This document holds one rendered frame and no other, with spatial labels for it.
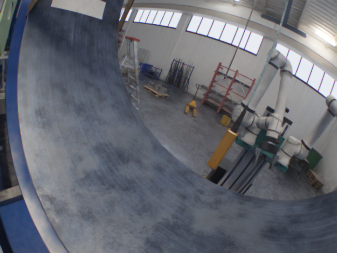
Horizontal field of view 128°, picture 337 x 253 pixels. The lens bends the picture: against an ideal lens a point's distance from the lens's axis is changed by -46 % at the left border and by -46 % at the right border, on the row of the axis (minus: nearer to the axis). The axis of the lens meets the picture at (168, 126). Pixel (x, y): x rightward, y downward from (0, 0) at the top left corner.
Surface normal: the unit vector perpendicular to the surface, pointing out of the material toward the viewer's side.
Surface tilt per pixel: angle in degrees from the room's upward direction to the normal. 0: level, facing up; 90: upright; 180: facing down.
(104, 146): 15
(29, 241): 0
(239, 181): 90
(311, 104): 90
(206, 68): 90
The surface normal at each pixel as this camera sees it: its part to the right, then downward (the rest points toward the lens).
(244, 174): -0.40, 0.24
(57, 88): 0.73, -0.40
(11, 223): 0.37, -0.85
